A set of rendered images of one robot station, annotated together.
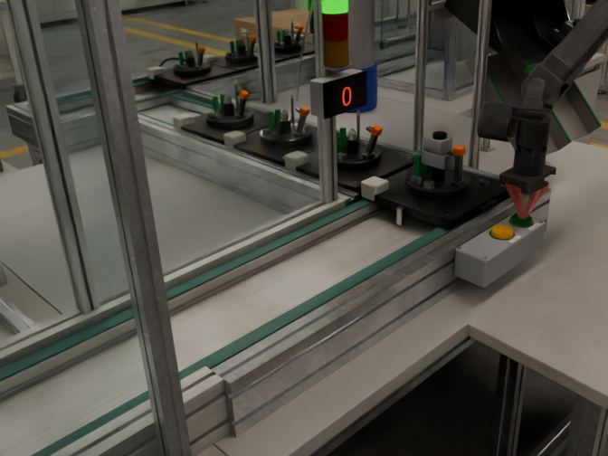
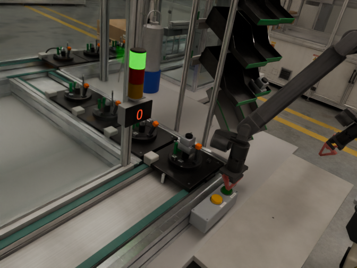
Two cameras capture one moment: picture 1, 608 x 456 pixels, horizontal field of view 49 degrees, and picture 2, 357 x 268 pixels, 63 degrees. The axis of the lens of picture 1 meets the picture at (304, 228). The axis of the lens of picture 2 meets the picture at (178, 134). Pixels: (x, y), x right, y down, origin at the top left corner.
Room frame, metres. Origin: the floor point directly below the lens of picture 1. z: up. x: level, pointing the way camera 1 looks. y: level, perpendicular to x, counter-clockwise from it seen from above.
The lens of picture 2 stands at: (0.43, -0.04, 1.66)
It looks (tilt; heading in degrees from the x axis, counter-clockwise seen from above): 30 degrees down; 347
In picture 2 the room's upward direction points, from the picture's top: 9 degrees clockwise
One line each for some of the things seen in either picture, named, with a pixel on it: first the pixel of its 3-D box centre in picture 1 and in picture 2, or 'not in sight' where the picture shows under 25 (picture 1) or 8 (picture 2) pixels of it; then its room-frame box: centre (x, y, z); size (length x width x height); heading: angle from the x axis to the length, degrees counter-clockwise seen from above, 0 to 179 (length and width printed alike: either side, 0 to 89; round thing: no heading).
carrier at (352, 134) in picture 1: (352, 143); (142, 126); (1.55, -0.13, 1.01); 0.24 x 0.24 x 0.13; 42
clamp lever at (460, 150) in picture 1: (455, 163); (195, 151); (1.33, -0.33, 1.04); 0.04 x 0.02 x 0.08; 42
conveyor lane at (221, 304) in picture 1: (335, 257); (124, 203); (1.18, -0.06, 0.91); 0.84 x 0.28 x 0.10; 132
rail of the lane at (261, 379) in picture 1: (413, 281); (166, 228); (1.06, -0.20, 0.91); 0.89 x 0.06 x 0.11; 132
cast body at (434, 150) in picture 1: (435, 147); (186, 141); (1.37, -0.29, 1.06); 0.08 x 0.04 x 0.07; 42
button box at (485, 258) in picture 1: (500, 247); (214, 206); (1.15, -0.38, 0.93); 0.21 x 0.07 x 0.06; 132
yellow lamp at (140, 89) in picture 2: (336, 52); (135, 89); (1.32, -0.08, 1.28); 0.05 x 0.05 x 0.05
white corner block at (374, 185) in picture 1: (375, 188); (151, 158); (1.37, -0.16, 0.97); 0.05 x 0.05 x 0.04; 42
